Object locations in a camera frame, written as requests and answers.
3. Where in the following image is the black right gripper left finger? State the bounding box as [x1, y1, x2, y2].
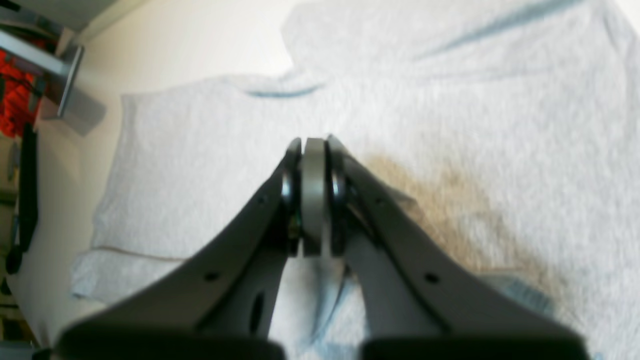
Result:
[55, 137, 326, 360]

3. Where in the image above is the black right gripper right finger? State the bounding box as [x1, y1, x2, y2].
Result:
[325, 136, 589, 360]

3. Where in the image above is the grey T-shirt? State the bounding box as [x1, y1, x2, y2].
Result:
[71, 0, 640, 360]

